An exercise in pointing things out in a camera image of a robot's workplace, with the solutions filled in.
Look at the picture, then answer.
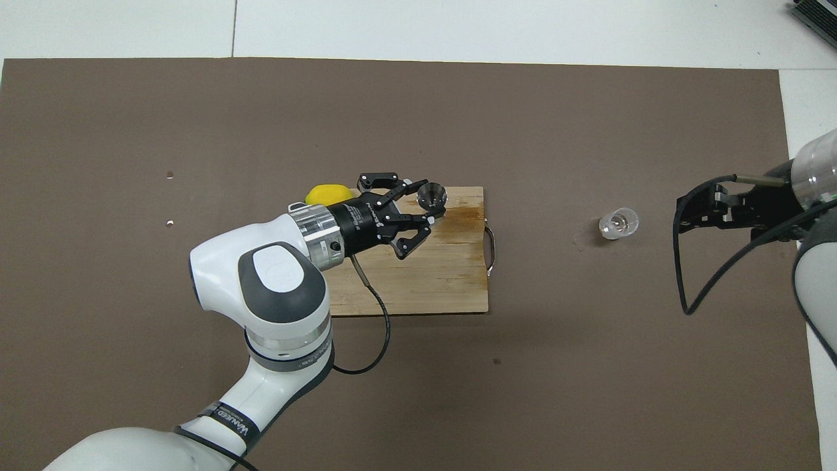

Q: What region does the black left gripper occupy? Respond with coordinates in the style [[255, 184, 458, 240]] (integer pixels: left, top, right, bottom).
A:
[[326, 171, 437, 262]]

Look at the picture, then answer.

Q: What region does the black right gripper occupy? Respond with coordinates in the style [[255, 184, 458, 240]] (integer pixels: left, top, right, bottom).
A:
[[674, 164, 809, 240]]

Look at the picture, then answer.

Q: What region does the steel double jigger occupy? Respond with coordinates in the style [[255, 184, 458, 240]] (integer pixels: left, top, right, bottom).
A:
[[417, 183, 449, 218]]

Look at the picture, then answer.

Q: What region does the small clear glass cup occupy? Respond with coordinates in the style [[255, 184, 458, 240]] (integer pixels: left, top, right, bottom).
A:
[[598, 207, 640, 241]]

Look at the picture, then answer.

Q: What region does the yellow lemon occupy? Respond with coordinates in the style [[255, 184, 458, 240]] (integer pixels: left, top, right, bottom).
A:
[[305, 184, 359, 207]]

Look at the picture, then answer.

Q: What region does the wooden cutting board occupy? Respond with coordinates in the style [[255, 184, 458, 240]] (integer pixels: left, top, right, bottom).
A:
[[326, 186, 496, 317]]

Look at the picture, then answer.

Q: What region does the brown table mat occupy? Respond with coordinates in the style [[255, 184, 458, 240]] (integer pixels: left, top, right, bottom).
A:
[[0, 58, 823, 471]]

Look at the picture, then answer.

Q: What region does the grey ribbed metal device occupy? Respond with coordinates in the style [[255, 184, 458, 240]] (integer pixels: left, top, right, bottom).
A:
[[788, 0, 837, 50]]

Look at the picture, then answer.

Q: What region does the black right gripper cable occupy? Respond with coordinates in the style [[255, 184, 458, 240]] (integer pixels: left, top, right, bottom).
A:
[[674, 173, 837, 316]]

